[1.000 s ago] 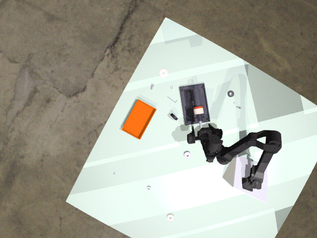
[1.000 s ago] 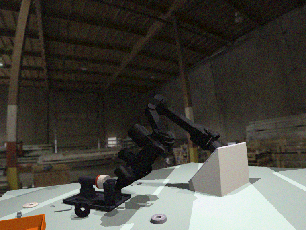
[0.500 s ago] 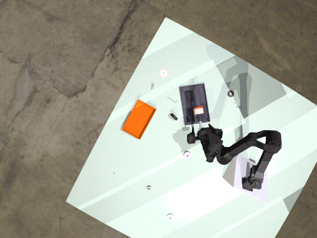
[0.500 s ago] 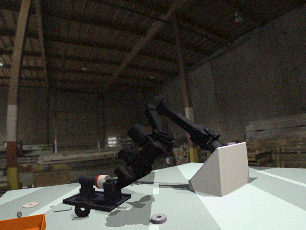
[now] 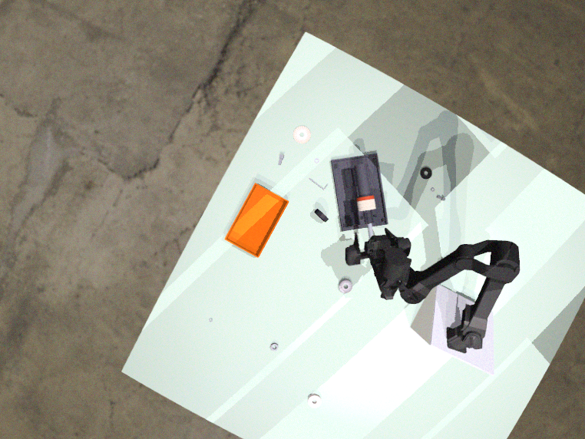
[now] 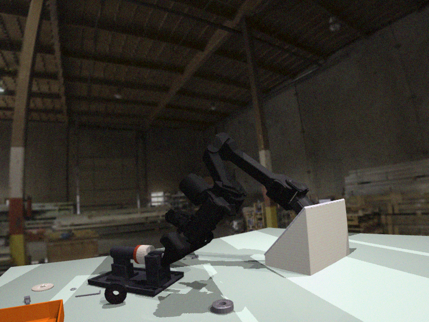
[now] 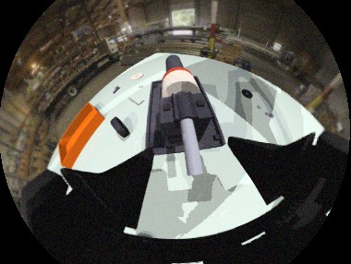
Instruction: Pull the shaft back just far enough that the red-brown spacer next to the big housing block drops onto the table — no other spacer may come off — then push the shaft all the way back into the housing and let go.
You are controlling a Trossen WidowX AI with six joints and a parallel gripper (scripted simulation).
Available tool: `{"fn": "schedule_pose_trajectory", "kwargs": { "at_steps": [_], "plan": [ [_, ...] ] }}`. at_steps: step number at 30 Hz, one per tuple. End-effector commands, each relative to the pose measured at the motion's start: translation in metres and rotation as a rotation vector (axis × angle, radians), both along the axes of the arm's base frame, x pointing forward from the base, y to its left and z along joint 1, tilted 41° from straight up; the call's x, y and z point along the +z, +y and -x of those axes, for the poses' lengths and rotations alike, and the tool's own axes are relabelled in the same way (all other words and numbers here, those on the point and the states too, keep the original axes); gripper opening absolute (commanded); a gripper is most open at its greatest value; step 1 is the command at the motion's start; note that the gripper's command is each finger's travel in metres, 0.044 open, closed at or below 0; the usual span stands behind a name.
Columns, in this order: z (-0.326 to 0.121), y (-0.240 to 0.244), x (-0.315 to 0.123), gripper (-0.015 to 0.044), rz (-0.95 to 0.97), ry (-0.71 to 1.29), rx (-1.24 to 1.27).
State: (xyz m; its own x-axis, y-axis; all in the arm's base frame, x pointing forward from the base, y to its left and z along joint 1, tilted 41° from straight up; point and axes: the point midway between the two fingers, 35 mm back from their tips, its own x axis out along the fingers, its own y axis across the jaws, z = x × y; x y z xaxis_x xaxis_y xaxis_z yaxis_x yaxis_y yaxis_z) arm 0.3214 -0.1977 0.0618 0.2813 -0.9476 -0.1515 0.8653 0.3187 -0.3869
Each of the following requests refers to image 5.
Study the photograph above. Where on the orange rectangular tray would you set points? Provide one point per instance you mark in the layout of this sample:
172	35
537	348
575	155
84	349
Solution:
256	220

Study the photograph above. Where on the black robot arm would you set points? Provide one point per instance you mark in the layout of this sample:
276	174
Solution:
396	274

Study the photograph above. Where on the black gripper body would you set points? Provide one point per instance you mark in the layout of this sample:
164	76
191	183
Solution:
353	254

